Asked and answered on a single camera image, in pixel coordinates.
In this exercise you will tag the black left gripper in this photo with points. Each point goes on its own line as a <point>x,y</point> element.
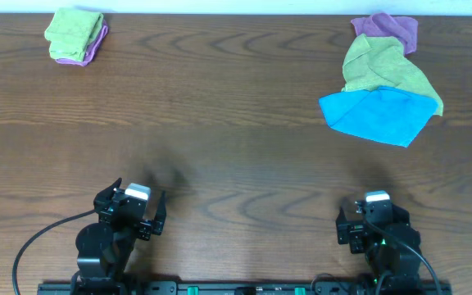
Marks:
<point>104,201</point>

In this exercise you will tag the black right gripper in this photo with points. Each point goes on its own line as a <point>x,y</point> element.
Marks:
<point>353,229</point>

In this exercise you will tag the blue microfiber cloth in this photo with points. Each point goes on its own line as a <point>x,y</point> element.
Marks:
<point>384,115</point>

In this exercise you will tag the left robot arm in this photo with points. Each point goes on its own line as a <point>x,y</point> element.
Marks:
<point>104,247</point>

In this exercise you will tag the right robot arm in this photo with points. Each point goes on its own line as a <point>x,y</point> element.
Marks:
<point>391,247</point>

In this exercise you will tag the crumpled green cloth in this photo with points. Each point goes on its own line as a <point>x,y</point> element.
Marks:
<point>371,62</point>

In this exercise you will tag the folded purple cloth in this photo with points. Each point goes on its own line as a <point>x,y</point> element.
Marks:
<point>91,49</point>

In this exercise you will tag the folded green cloth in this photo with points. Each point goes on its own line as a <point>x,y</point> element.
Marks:
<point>71,31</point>

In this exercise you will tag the crumpled purple cloth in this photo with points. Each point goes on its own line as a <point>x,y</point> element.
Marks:
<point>403,28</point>

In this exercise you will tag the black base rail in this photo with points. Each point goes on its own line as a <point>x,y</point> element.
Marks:
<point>173,288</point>

